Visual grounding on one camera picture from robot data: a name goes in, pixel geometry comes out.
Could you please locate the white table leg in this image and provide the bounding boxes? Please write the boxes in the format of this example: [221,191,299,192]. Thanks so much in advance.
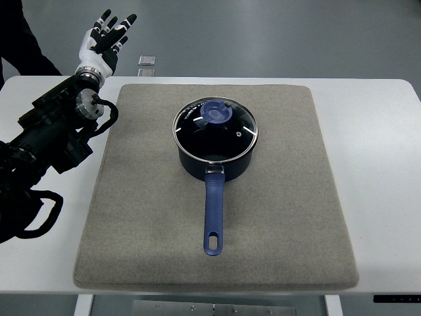
[73,294,94,316]
[324,295,343,316]

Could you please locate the white right table leg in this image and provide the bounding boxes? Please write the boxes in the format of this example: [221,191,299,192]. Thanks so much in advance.
[324,295,343,316]

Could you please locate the black table control panel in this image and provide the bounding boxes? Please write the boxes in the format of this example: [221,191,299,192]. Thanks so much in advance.
[373,294,421,303]

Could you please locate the grey felt mat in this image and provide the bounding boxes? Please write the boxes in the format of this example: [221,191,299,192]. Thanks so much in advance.
[73,84,359,292]

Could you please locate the glass lid blue knob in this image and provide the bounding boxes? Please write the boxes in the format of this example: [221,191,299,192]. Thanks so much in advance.
[172,97,259,163]

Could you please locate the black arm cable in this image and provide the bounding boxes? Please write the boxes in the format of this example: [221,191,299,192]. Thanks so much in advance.
[78,93,120,136]

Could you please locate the metal table base plate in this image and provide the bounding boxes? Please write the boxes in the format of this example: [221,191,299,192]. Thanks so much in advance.
[132,300,297,316]

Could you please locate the white left table leg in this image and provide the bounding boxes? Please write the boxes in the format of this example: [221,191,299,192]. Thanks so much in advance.
[73,294,94,316]

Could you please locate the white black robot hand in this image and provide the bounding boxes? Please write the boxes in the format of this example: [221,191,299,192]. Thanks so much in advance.
[76,9,137,80]

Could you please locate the dark blue saucepan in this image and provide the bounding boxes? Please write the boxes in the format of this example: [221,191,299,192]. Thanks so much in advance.
[172,98,259,257]

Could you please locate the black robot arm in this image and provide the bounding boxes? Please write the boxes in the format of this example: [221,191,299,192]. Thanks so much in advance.
[1,66,118,242]

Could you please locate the lower floor socket plate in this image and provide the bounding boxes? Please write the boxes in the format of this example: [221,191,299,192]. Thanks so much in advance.
[137,68,155,77]

